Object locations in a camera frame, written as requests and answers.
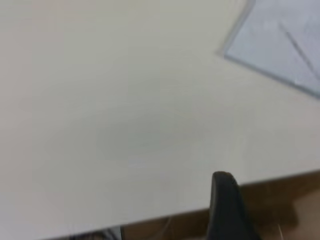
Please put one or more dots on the clear plastic zip bag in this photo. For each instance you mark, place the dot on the clear plastic zip bag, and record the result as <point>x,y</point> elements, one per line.
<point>280,40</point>

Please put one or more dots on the grey table leg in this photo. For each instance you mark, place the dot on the grey table leg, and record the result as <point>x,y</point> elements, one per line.
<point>121,233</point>

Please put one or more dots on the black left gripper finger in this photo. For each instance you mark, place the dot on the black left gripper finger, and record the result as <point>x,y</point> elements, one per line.
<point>227,212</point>

